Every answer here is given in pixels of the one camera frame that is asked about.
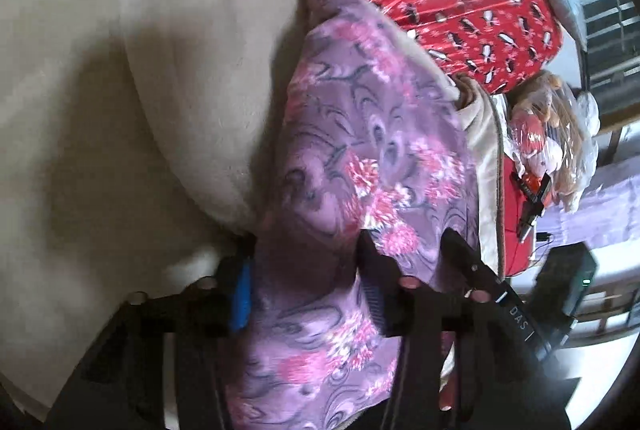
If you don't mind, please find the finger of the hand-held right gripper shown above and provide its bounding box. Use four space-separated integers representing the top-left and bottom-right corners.
442 229 505 298

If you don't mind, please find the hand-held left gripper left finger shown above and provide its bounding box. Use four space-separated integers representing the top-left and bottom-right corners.
45 233 258 430

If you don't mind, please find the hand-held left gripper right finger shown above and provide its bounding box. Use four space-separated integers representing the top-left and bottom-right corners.
356 231 572 430

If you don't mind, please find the purple floral garment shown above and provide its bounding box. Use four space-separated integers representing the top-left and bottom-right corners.
222 0 482 430

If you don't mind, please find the red cloth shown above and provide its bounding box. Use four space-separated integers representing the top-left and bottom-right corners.
499 154 547 277

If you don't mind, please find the black handheld device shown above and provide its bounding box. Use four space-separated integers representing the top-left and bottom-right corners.
510 172 554 244

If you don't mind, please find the lilac cloth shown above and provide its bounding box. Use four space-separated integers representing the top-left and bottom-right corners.
544 160 640 257

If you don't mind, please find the plush toy in plastic bag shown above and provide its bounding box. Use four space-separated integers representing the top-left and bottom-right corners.
507 70 601 214

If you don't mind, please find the beige blanket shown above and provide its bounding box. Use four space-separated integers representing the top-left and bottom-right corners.
0 0 507 417

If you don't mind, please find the metal window grille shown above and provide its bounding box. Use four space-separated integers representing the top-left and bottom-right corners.
540 0 640 137

